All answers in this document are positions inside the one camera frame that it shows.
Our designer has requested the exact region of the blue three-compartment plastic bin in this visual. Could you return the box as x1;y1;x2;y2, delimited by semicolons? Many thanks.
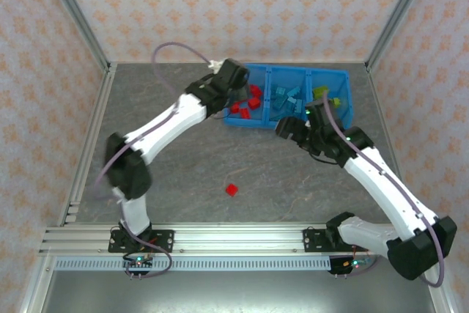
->
223;62;355;133

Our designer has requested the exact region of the circuit board with green light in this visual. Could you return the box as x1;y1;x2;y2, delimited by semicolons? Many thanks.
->
328;256;372;278
122;254;155;279

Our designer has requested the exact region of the aluminium side rail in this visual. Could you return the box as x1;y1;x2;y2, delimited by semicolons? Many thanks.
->
365;63;402;182
58;63;119;227

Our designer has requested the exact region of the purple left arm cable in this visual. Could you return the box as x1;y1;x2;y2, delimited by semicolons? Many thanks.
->
94;41;213;281

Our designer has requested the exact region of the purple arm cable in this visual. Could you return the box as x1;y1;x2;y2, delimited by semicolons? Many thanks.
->
94;41;213;281
322;89;447;288

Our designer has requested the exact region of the wide aluminium base rail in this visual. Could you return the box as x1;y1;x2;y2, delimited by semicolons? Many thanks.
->
38;222;440;256

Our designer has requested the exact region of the white slotted cable duct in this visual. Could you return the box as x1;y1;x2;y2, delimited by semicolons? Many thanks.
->
54;257;333;272

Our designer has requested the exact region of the aluminium frame post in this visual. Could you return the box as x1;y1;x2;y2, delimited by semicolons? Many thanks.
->
38;0;113;72
365;0;437;72

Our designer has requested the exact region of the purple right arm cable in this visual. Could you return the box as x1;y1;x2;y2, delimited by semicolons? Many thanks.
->
322;89;447;288

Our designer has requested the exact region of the slanted aluminium frame bar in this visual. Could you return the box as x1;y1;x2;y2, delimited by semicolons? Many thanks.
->
18;254;58;313
424;276;461;313

